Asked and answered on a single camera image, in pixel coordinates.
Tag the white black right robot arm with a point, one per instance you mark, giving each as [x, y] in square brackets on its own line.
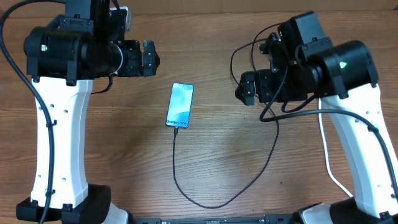
[304, 65]

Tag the Galaxy S24+ smartphone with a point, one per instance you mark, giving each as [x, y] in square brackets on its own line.
[180, 105]

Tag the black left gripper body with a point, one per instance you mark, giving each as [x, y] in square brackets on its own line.
[132, 65]

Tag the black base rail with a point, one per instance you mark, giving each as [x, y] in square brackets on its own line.
[267, 219]

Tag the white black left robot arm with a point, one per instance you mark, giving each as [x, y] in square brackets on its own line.
[64, 58]

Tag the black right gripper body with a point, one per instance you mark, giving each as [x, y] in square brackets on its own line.
[291, 89]

